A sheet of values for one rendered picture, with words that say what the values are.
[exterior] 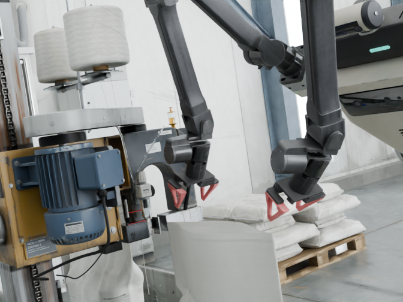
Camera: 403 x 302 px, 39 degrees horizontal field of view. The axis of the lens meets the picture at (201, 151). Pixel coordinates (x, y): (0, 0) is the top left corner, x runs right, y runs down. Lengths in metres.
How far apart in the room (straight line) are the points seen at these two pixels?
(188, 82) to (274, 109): 6.24
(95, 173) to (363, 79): 0.74
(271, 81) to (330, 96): 6.56
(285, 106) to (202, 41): 1.35
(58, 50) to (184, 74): 0.44
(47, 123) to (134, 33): 5.24
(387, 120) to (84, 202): 0.84
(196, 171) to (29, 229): 0.48
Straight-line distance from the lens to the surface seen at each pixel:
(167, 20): 1.48
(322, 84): 1.16
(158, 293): 2.54
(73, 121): 1.43
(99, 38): 1.53
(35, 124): 1.45
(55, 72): 1.76
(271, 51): 1.64
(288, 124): 7.45
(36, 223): 1.63
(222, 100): 7.23
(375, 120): 1.66
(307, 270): 4.79
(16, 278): 1.68
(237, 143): 7.33
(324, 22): 1.11
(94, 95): 5.57
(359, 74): 1.61
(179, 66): 1.50
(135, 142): 1.76
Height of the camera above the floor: 1.34
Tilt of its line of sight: 3 degrees down
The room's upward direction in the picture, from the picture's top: 8 degrees counter-clockwise
